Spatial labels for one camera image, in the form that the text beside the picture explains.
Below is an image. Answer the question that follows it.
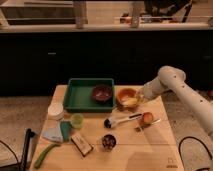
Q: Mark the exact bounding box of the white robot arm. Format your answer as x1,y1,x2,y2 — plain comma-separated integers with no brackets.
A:
137,66,213,140

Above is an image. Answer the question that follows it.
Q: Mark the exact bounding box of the light green cup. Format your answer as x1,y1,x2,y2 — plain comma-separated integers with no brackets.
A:
70,113,84,129

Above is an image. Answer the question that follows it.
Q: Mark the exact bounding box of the red apple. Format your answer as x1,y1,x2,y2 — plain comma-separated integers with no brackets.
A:
142,112,154,124

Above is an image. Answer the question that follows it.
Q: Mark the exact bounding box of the teal folded cloth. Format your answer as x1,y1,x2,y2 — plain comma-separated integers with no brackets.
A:
60,121,72,142

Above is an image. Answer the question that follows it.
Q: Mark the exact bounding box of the cup with dark contents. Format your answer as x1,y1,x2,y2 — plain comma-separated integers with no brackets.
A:
101,134,116,151

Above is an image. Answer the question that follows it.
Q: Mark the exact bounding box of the green plastic tray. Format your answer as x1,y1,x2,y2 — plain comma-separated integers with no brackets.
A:
63,78,116,113

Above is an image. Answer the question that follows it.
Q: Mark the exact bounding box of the dark maroon bowl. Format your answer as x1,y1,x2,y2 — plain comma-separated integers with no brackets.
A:
92,84,112,102

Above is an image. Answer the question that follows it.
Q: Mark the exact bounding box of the orange red bowl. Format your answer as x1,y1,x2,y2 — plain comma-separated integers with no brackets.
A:
116,88,139,108

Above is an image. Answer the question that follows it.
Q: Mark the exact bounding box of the yellow banana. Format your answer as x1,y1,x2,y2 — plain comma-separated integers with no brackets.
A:
122,98,138,107

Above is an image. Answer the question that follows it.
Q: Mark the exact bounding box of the black cable right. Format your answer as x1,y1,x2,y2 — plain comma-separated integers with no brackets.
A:
178,136,213,171

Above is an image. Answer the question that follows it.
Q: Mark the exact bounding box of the light blue cloth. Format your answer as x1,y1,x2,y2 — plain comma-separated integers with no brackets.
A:
42,126,63,143

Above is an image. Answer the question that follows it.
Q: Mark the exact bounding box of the black cable left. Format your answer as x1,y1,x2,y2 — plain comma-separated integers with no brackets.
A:
0,139,21,171

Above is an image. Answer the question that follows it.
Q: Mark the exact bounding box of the small metal fork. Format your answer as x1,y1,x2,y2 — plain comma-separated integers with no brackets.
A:
134,119,161,132

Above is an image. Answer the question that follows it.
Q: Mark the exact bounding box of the black stand left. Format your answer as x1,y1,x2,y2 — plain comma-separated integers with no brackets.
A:
20,128,35,171

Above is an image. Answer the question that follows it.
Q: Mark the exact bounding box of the black cable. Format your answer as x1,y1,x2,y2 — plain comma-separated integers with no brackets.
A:
178,136,213,171
0,139,21,171

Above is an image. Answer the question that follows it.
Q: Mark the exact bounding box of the green handled tool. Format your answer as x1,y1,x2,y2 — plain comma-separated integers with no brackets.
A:
33,143,61,169

